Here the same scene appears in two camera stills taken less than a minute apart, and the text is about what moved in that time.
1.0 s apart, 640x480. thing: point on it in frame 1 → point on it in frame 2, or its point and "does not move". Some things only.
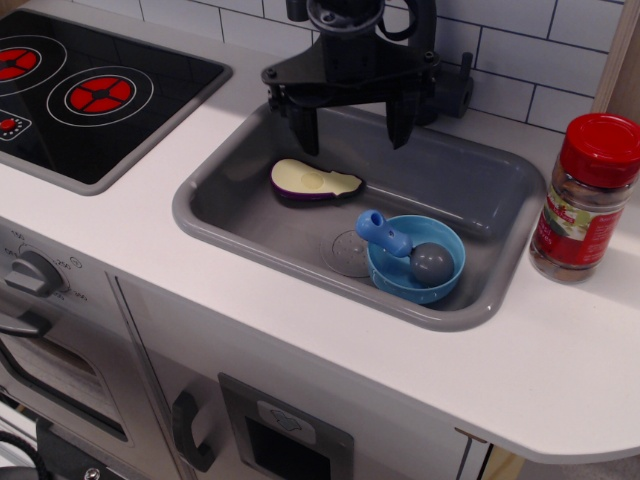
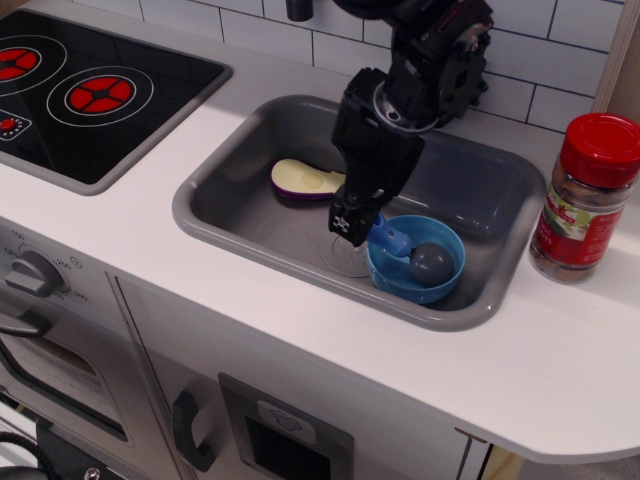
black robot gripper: (350, 64) → (378, 160)
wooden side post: (618, 91) does not move
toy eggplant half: (300, 180) does not move
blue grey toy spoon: (432, 264) does not move
